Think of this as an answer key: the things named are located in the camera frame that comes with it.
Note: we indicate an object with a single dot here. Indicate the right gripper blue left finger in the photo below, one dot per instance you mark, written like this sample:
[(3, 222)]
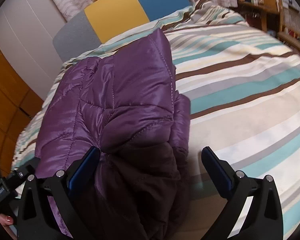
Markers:
[(54, 207)]

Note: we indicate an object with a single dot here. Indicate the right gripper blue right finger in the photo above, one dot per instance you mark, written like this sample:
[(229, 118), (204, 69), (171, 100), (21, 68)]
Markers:
[(264, 219)]

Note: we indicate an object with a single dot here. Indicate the purple quilted down jacket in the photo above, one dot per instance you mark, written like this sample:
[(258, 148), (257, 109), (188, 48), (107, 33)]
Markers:
[(127, 106)]

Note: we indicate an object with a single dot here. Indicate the person left hand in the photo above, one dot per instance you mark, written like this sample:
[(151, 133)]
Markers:
[(6, 221)]

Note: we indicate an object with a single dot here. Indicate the wooden wardrobe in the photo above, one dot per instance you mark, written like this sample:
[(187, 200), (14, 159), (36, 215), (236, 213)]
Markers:
[(18, 105)]

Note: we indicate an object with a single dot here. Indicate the striped bed duvet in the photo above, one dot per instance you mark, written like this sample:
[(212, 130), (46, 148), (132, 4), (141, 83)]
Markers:
[(244, 89)]

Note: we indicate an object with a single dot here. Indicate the wooden rattan chair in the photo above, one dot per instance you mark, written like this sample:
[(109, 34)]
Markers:
[(289, 30)]

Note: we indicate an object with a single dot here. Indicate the wooden desk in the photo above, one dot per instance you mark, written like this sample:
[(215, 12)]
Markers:
[(265, 14)]

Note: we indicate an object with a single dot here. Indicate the grey yellow blue headboard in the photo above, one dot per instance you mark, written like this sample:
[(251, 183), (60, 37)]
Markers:
[(105, 19)]

